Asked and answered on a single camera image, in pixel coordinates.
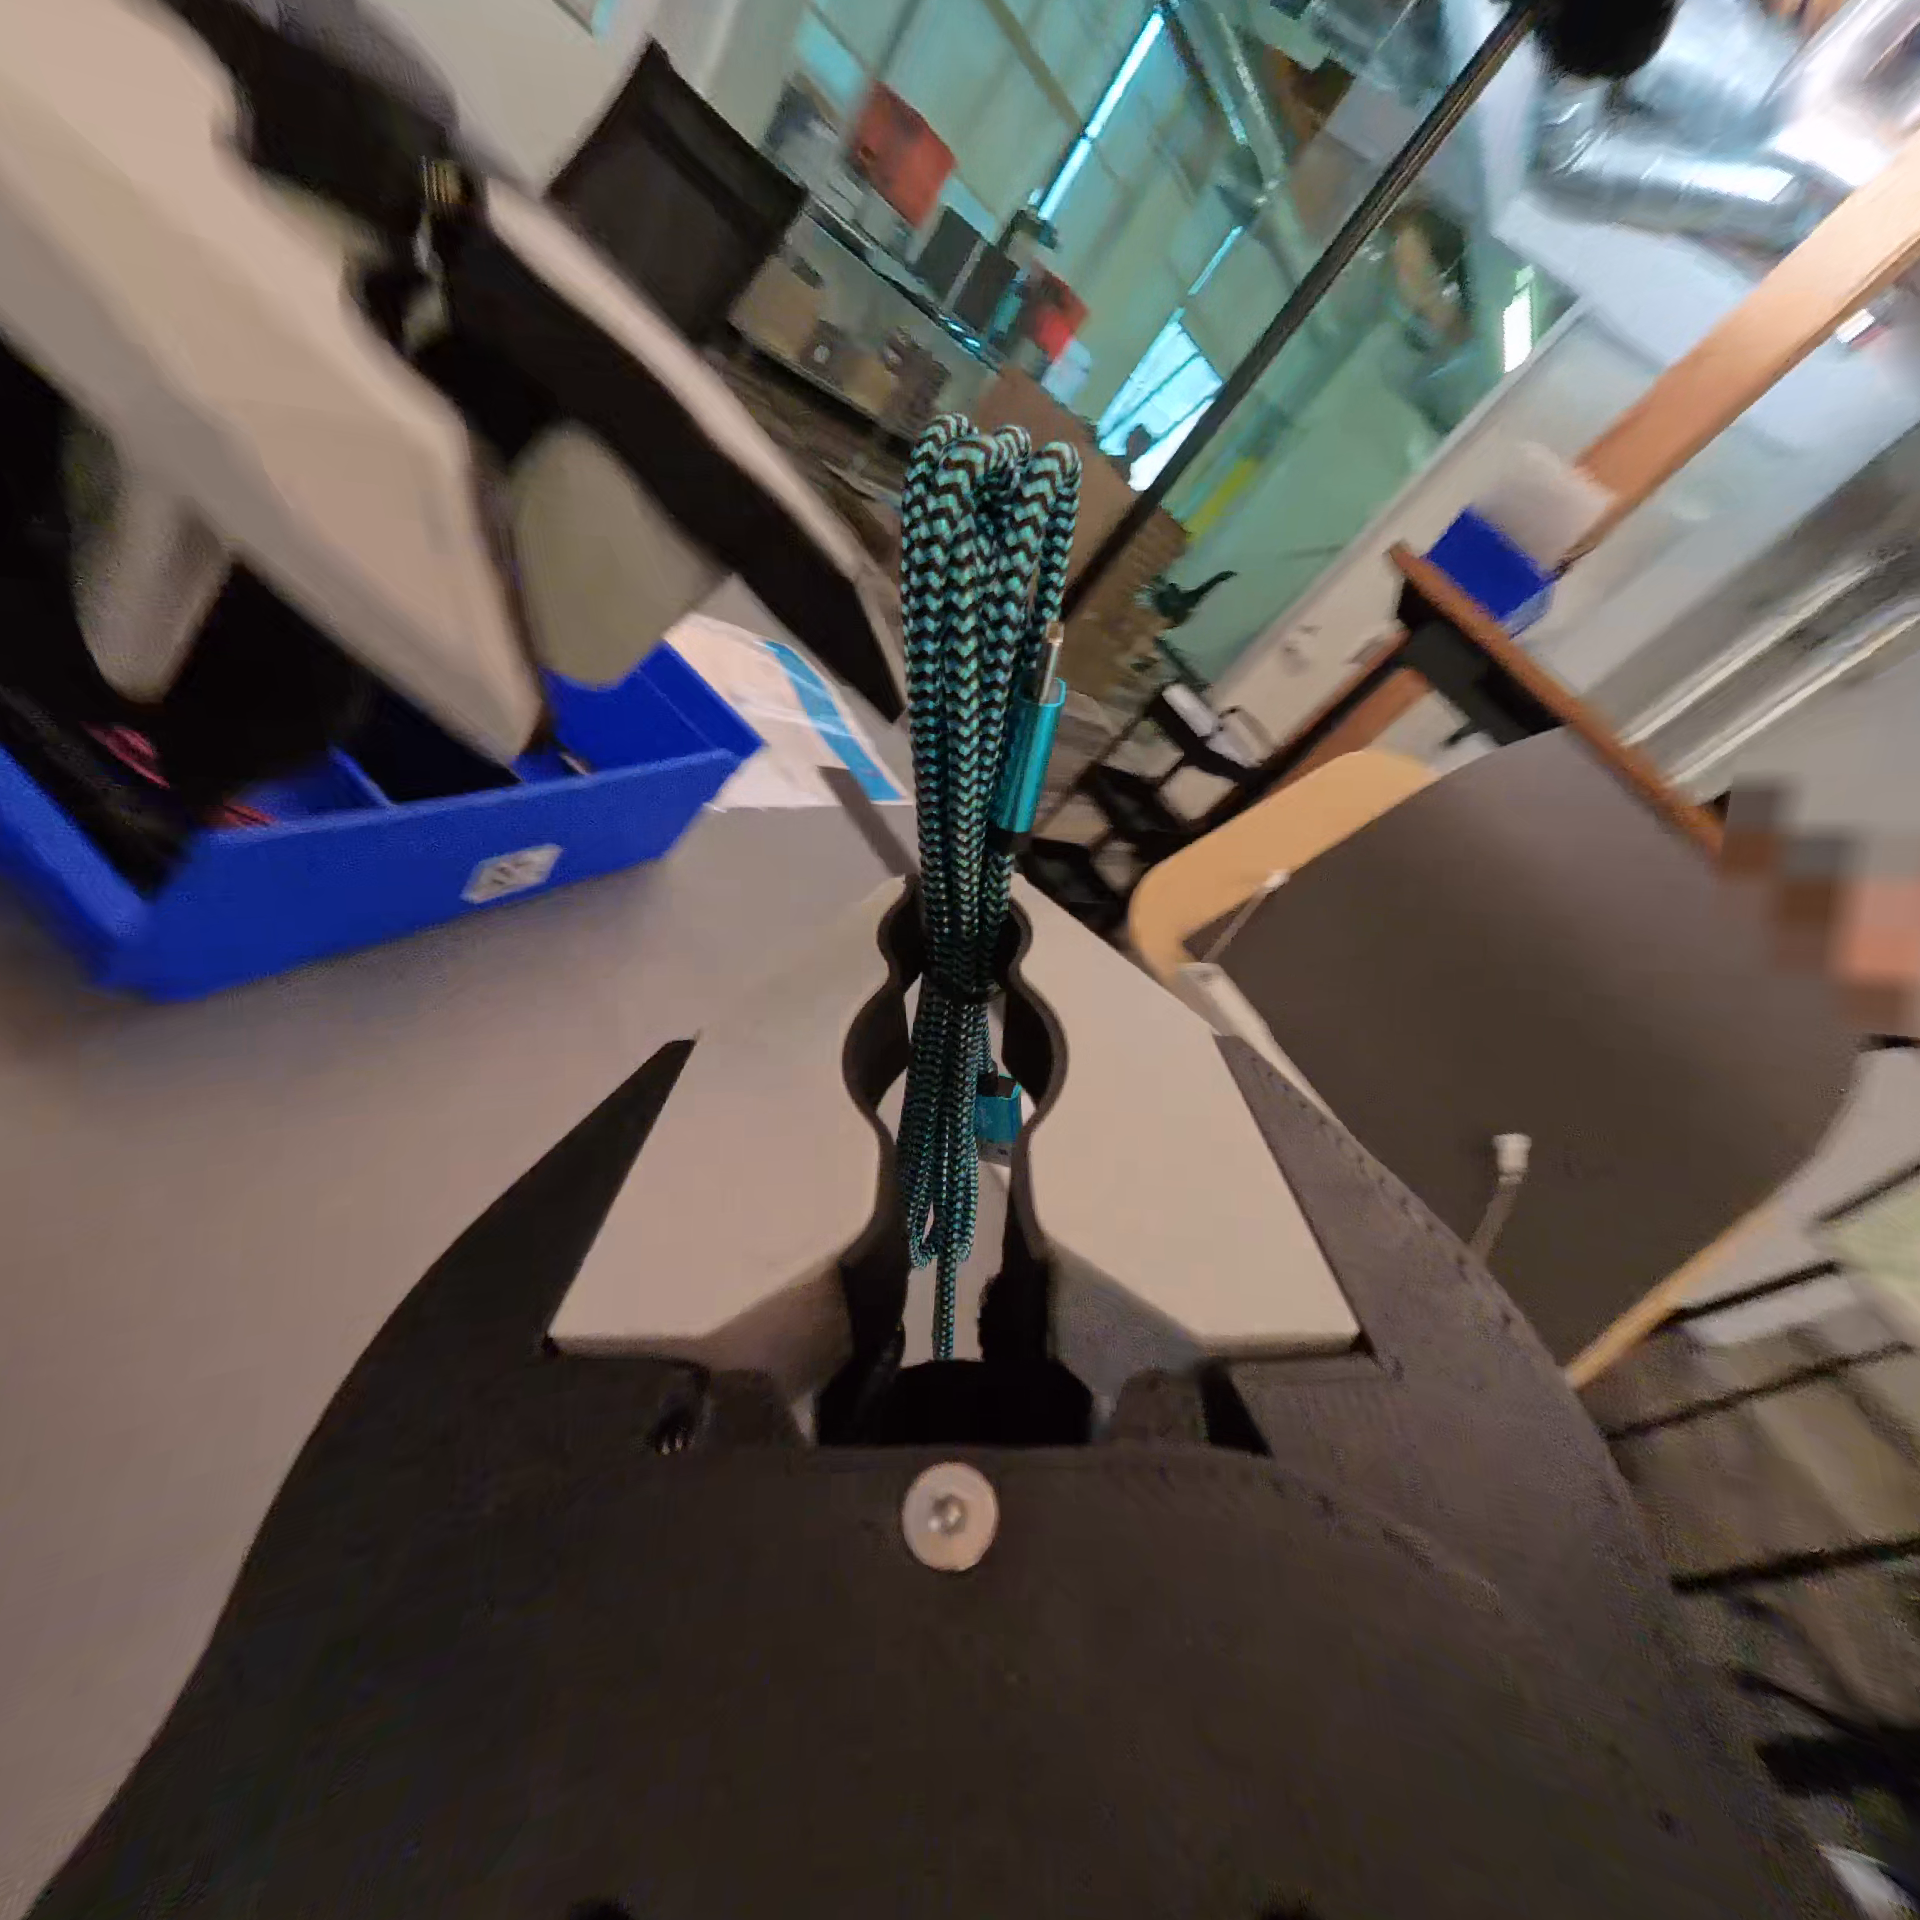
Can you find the black mesh office chair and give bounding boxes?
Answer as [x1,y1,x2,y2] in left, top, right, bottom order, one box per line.
[551,38,811,341]

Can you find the silver ceiling duct pipes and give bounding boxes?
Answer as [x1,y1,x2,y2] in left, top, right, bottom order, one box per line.
[1530,0,1920,262]

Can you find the printed paper sheet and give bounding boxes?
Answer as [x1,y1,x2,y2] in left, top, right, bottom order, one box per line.
[667,614,913,812]

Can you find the teal braided usb cable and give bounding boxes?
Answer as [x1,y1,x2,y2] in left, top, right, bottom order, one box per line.
[900,411,1084,1361]

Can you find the wooden board with dark panel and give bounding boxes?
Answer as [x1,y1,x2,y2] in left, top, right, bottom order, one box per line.
[1130,732,1876,1392]

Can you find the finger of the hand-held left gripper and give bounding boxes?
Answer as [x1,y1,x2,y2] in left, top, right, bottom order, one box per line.
[0,33,545,758]
[451,192,913,723]

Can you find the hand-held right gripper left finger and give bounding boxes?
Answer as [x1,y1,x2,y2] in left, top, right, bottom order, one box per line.
[545,879,922,1373]

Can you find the wooden desk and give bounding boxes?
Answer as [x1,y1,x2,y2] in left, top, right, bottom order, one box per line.
[1389,542,1729,848]

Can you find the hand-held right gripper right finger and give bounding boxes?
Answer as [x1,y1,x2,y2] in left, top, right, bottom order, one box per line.
[1002,899,1359,1376]

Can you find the white tablet stand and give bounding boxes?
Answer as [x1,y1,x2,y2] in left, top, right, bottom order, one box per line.
[1169,961,1275,1059]

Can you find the blue plastic bin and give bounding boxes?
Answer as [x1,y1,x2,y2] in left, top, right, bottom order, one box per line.
[0,637,767,1003]
[1419,509,1560,631]

